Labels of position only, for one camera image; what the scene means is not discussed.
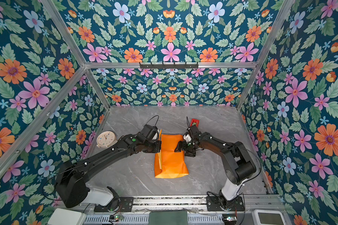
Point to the yellow wrapping paper sheet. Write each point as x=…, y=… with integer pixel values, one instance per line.
x=168, y=163

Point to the round white analog clock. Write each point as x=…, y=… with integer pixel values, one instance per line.
x=106, y=139

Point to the white device bottom right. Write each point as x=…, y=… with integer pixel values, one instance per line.
x=268, y=217

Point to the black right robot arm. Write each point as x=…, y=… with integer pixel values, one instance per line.
x=238, y=165

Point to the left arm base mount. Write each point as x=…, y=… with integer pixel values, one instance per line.
x=118, y=204

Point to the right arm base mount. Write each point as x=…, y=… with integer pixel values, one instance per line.
x=217, y=203

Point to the red tape dispenser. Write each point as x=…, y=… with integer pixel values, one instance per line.
x=195, y=122

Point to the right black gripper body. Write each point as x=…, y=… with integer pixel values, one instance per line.
x=184, y=146

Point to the white box bottom left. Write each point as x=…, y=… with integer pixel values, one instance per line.
x=67, y=217

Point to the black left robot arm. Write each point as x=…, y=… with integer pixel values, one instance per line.
x=72, y=180

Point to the green centre box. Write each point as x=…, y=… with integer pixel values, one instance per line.
x=168, y=218

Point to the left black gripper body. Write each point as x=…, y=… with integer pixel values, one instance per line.
x=150, y=146

